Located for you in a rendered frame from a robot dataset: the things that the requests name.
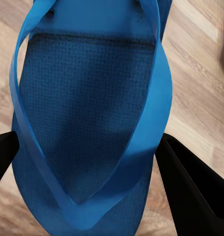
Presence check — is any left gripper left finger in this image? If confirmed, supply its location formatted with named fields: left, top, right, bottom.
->
left=0, top=131, right=20, bottom=181

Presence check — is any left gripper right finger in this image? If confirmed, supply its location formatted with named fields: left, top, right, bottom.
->
left=155, top=133, right=224, bottom=236

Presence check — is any sandal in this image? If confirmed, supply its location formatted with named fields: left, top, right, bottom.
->
left=9, top=0, right=173, bottom=236

